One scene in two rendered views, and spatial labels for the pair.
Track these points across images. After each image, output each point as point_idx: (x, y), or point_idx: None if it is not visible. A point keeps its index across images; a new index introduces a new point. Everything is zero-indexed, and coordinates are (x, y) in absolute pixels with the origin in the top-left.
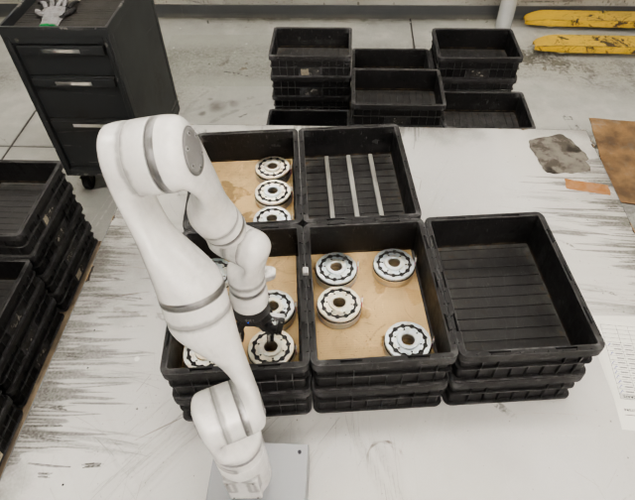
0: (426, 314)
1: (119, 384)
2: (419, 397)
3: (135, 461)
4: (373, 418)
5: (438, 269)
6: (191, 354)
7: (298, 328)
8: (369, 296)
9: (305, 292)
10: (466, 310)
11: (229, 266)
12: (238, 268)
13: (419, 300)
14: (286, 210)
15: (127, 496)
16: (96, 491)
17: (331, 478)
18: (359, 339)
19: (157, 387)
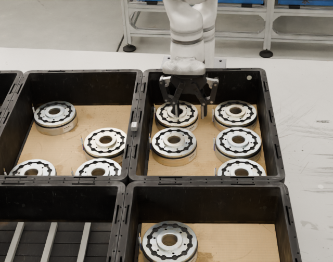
0: (23, 147)
1: (328, 167)
2: None
3: (289, 121)
4: None
5: None
6: (247, 110)
7: (151, 139)
8: (71, 162)
9: (138, 113)
10: None
11: (199, 12)
12: (190, 9)
13: (22, 157)
14: (147, 253)
15: (287, 106)
16: (311, 109)
17: None
18: (95, 129)
19: (290, 164)
